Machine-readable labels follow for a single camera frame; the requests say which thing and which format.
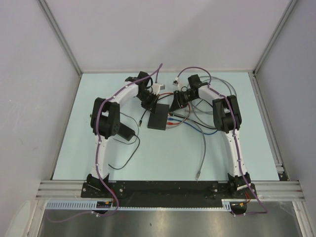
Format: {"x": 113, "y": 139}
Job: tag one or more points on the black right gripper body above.
{"x": 184, "y": 98}

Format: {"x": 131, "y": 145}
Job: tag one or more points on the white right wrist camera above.
{"x": 177, "y": 83}

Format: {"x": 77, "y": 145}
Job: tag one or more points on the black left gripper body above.
{"x": 147, "y": 98}

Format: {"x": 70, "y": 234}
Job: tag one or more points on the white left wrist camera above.
{"x": 157, "y": 87}

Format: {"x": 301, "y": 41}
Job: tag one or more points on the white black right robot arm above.
{"x": 227, "y": 120}

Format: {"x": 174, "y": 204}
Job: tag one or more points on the black power adapter brick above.
{"x": 126, "y": 132}

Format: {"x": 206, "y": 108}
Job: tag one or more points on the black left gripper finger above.
{"x": 153, "y": 106}
{"x": 147, "y": 106}

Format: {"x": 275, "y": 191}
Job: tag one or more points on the aluminium front frame rail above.
{"x": 264, "y": 190}

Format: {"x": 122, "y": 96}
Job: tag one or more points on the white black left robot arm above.
{"x": 105, "y": 120}

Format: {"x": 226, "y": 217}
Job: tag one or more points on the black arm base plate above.
{"x": 175, "y": 191}

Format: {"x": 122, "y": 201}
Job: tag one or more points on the grey slotted cable duct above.
{"x": 102, "y": 205}

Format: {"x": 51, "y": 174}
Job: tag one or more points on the black network switch box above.
{"x": 158, "y": 120}

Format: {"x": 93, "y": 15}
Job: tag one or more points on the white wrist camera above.
{"x": 177, "y": 83}
{"x": 157, "y": 87}

